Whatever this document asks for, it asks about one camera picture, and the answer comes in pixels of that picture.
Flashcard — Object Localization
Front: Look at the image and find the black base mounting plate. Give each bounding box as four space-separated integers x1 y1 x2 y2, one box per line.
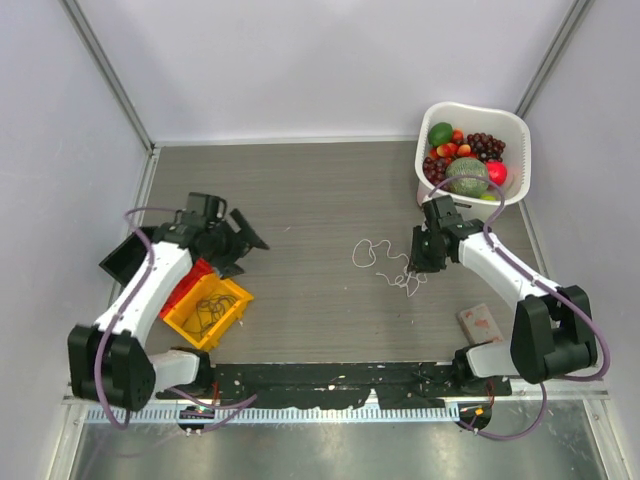
177 362 512 410

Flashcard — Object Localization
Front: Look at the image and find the black plastic bin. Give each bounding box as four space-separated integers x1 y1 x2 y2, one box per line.
99 233 147 287

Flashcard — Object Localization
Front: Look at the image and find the white slotted cable duct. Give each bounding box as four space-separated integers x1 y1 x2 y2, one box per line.
85 403 460 425

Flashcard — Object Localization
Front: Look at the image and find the yellow plastic bin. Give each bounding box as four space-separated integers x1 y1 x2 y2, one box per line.
160 273 254 352

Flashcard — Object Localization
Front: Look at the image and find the stained grey sponge block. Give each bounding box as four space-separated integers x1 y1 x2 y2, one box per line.
455 303 505 346

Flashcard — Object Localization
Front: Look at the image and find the green lime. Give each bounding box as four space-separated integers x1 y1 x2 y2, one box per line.
427 122 453 147

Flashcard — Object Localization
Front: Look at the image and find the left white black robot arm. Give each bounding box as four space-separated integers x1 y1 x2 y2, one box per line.
67 192 268 413

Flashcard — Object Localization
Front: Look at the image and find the black thin cable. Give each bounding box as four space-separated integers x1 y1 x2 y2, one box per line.
197 294 239 326

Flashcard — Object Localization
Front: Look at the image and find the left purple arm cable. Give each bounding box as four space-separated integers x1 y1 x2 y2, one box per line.
93 205 259 436

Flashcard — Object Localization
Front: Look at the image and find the green netted melon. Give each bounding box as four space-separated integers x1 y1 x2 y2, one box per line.
445 157 489 198

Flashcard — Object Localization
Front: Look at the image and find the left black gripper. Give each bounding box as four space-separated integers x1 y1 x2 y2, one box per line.
206 209 269 278

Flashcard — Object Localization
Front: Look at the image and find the dark red grape bunch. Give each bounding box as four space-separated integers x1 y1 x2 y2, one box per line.
466 132 506 163

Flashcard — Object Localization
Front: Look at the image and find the white thin cable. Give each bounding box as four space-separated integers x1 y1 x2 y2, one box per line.
375 254 429 299
351 238 401 269

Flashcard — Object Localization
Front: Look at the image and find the white plastic basket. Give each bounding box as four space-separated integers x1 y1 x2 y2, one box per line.
415 102 531 220

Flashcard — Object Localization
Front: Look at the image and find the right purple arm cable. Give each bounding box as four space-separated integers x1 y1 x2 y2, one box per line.
425 173 612 441

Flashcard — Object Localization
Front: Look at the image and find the dark grape cluster left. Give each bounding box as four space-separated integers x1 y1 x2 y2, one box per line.
423 156 451 186

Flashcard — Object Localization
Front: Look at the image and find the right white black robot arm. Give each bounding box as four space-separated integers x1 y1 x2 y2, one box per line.
408 195 598 395

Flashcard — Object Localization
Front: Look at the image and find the red plastic bin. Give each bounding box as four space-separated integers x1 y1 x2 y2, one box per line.
159 259 213 318

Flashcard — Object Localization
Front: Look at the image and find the red pink apple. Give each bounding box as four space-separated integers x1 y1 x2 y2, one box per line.
486 161 508 186

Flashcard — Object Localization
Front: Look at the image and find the dark purple thin cable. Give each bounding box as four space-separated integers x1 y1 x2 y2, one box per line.
180 297 236 341

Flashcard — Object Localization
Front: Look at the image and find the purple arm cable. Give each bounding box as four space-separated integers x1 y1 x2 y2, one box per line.
425 173 612 441
93 205 259 436

